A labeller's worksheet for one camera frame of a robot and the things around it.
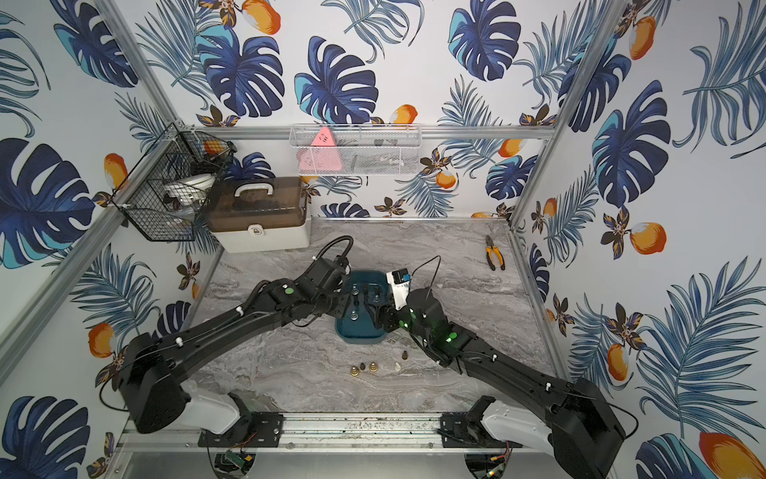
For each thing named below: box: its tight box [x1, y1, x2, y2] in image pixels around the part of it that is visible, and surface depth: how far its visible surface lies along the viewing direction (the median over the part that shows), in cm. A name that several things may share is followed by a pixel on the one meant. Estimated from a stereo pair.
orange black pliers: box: [484, 234, 506, 271], surface depth 112 cm
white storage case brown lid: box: [205, 176, 313, 254], surface depth 103 cm
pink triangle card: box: [297, 125, 344, 173], surface depth 92 cm
